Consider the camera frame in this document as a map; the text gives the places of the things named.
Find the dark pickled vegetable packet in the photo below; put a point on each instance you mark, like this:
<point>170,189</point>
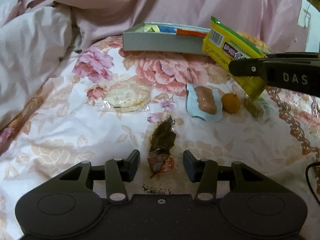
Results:
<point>161,142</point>

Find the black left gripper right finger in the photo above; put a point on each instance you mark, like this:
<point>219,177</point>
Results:
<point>207,173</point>

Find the pink satin blanket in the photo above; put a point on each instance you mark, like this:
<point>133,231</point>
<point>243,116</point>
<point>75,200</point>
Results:
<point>273,21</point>

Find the grey snack tray box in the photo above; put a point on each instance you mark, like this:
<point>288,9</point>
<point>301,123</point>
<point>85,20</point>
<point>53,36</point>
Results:
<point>165,37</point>

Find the small orange fruit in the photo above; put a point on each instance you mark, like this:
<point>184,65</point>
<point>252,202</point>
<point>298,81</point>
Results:
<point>231,103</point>

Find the green clear snack packet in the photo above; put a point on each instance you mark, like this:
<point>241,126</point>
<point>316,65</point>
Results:
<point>259,108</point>

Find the round rice cracker packet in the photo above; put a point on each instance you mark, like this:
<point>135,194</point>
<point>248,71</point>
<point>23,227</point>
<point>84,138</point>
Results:
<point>127,96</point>

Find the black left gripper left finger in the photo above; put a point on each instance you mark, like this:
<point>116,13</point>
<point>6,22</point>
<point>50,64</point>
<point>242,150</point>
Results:
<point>77,182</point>

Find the yellow green snack packet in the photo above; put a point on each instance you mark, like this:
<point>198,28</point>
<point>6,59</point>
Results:
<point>224,45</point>

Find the pale pink quilt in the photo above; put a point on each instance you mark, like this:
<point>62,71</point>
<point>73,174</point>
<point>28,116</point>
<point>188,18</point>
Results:
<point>32,46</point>

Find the sausage in blue packet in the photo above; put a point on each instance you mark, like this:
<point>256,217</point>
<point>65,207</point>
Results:
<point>203,102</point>

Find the floral bed sheet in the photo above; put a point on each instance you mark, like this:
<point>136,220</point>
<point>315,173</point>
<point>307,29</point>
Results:
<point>66,122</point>

